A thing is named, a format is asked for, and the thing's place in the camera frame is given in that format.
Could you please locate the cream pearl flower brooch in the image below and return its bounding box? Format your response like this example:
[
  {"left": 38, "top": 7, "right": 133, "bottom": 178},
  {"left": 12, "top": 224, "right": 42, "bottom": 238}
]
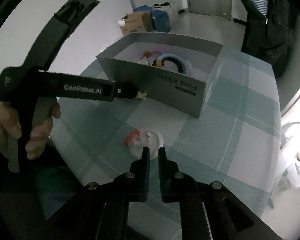
[{"left": 136, "top": 92, "right": 147, "bottom": 101}]

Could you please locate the white round pin badge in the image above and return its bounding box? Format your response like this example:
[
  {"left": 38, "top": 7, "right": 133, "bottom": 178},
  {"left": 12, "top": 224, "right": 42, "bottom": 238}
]
[{"left": 138, "top": 59, "right": 150, "bottom": 66}]

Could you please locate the black forearm sleeve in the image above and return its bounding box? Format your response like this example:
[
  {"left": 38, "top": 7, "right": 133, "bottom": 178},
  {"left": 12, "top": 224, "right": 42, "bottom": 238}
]
[{"left": 0, "top": 139, "right": 91, "bottom": 240}]

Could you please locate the person's left hand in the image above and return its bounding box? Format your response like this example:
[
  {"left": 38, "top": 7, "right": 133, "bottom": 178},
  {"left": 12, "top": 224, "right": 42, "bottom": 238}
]
[{"left": 0, "top": 101, "right": 62, "bottom": 160}]

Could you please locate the teal checked tablecloth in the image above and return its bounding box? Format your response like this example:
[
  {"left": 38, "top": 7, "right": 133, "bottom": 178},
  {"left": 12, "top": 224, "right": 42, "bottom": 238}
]
[{"left": 50, "top": 45, "right": 282, "bottom": 240}]

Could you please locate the grey cardboard box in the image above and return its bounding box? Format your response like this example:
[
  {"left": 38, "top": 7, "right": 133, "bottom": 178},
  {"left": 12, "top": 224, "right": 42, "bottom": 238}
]
[{"left": 96, "top": 32, "right": 222, "bottom": 118}]

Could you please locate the white plastic bags pile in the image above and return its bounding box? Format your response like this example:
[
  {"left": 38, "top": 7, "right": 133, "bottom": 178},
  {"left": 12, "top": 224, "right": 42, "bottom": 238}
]
[{"left": 270, "top": 121, "right": 300, "bottom": 208}]

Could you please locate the brown cardboard carton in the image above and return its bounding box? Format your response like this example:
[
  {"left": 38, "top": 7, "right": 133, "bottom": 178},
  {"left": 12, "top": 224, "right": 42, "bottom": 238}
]
[{"left": 118, "top": 11, "right": 153, "bottom": 36}]

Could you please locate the blue cardboard box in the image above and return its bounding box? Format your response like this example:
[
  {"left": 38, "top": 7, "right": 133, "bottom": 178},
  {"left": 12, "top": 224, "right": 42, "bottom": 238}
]
[{"left": 133, "top": 5, "right": 171, "bottom": 33}]

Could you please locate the white plastic bag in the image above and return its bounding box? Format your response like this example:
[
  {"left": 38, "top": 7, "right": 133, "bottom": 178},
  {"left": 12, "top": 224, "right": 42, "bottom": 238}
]
[{"left": 152, "top": 2, "right": 178, "bottom": 25}]

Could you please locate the black hanging jacket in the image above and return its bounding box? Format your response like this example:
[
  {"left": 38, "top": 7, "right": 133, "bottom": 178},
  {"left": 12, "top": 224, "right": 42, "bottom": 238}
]
[{"left": 241, "top": 0, "right": 296, "bottom": 77}]

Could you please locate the black beaded bracelet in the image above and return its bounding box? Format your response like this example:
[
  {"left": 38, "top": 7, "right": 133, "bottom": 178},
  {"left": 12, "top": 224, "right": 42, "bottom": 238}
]
[{"left": 151, "top": 56, "right": 188, "bottom": 74}]

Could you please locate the light blue ring bracelet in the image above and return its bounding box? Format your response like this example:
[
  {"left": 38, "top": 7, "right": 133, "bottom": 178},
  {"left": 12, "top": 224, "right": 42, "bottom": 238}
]
[{"left": 156, "top": 53, "right": 193, "bottom": 75}]

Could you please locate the pink ring bracelet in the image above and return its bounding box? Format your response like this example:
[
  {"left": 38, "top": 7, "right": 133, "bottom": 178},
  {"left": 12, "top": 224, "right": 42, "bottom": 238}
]
[{"left": 142, "top": 48, "right": 170, "bottom": 59}]

